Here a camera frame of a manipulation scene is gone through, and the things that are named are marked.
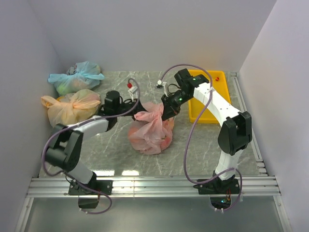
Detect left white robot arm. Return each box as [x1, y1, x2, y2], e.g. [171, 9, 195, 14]
[42, 87, 141, 194]

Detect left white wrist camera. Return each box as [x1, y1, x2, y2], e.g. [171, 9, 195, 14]
[128, 86, 140, 100]

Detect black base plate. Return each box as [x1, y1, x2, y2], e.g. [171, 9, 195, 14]
[193, 176, 240, 195]
[68, 180, 113, 196]

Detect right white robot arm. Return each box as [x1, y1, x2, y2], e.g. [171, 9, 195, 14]
[156, 69, 253, 193]

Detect blue tied plastic bag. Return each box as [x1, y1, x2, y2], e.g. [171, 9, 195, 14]
[48, 61, 105, 96]

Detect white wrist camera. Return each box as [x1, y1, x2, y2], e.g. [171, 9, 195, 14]
[128, 86, 140, 100]
[155, 80, 169, 96]

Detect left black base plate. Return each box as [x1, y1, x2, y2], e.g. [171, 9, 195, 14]
[68, 180, 113, 196]

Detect pink plastic bag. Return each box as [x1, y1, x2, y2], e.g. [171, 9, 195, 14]
[128, 102, 174, 155]

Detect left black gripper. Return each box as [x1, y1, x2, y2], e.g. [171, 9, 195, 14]
[115, 98, 155, 121]

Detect yellow plastic tray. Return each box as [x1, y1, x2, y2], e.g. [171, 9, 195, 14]
[188, 71, 231, 124]

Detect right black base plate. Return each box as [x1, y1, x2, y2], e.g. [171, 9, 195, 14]
[193, 176, 240, 195]

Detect orange tied plastic bag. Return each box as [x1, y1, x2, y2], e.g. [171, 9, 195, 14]
[41, 89, 101, 127]

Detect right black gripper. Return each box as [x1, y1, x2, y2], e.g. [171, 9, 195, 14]
[162, 89, 193, 121]

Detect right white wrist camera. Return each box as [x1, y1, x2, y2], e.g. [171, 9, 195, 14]
[155, 80, 169, 96]

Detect aluminium front rail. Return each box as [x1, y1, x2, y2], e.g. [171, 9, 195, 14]
[26, 176, 281, 198]

